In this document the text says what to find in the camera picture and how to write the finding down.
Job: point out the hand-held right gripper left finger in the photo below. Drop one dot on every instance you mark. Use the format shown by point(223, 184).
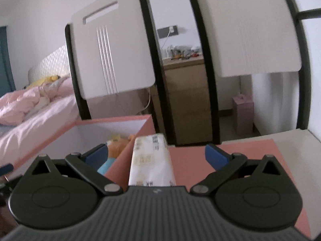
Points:
point(96, 157)

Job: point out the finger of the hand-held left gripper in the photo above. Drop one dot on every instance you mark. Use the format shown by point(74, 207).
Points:
point(6, 169)

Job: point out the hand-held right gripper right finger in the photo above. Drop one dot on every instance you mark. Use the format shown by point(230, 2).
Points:
point(215, 157)

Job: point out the pink storage box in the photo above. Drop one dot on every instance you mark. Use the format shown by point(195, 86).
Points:
point(141, 134)

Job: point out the white printed tissue packet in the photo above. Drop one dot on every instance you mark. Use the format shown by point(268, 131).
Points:
point(150, 160)

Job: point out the white desktop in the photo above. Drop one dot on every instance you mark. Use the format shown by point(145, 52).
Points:
point(301, 160)

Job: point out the orange and blue plush toy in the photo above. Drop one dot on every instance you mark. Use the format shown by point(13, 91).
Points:
point(117, 147)

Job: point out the pink box lid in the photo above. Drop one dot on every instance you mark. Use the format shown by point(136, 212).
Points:
point(190, 160)

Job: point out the pink floor bin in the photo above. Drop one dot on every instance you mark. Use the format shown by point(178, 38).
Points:
point(242, 115)

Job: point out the bed with pink sheet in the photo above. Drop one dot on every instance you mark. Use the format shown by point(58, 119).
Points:
point(42, 128)

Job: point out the wooden drawer cabinet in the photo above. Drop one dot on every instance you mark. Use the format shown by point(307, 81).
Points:
point(185, 93)

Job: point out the pink blanket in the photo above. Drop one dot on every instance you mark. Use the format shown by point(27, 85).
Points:
point(27, 100)

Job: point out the yellow plush toy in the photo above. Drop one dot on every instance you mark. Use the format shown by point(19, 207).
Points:
point(42, 80)

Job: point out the white padded headboard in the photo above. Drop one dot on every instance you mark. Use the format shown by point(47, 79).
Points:
point(50, 64)

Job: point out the teal door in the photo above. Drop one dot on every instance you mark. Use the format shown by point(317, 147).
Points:
point(5, 62)

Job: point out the clutter of small tools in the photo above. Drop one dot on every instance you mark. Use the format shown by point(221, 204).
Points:
point(181, 52)

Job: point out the grey wall socket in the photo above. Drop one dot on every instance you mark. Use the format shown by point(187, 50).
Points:
point(164, 32)

